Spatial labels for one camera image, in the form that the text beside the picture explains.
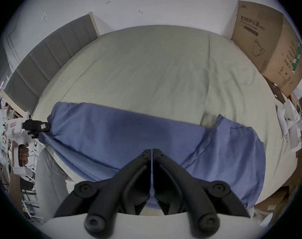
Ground person's legs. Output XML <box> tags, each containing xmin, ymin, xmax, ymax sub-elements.
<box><xmin>36</xmin><ymin>147</ymin><xmax>76</xmax><ymax>222</ymax></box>

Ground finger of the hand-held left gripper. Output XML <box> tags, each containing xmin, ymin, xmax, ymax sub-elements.
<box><xmin>28</xmin><ymin>120</ymin><xmax>51</xmax><ymax>139</ymax></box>

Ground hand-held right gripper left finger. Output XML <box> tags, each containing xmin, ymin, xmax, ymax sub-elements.
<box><xmin>53</xmin><ymin>148</ymin><xmax>151</xmax><ymax>235</ymax></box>

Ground white flat box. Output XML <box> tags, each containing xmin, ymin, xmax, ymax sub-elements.
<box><xmin>283</xmin><ymin>101</ymin><xmax>302</xmax><ymax>152</ymax></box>

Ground person's left hand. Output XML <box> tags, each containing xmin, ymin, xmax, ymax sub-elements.
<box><xmin>18</xmin><ymin>145</ymin><xmax>30</xmax><ymax>168</ymax></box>

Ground blue shirt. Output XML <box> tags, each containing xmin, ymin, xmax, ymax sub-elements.
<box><xmin>39</xmin><ymin>102</ymin><xmax>266</xmax><ymax>210</ymax></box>

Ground bed with pale green sheet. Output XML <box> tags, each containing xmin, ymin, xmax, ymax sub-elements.
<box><xmin>31</xmin><ymin>25</ymin><xmax>300</xmax><ymax>208</ymax></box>

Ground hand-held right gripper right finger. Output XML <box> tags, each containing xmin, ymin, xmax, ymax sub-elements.
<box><xmin>153</xmin><ymin>148</ymin><xmax>250</xmax><ymax>236</ymax></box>

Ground grey padded headboard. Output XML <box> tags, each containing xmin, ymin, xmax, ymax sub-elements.
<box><xmin>3</xmin><ymin>12</ymin><xmax>100</xmax><ymax>114</ymax></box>

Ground white plastic device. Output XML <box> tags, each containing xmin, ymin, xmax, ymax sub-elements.
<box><xmin>276</xmin><ymin>105</ymin><xmax>291</xmax><ymax>141</ymax></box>

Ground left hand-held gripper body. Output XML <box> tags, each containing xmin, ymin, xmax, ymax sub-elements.
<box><xmin>5</xmin><ymin>112</ymin><xmax>33</xmax><ymax>177</ymax></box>

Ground large brown cardboard carton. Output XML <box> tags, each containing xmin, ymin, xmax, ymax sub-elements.
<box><xmin>231</xmin><ymin>0</ymin><xmax>302</xmax><ymax>98</ymax></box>

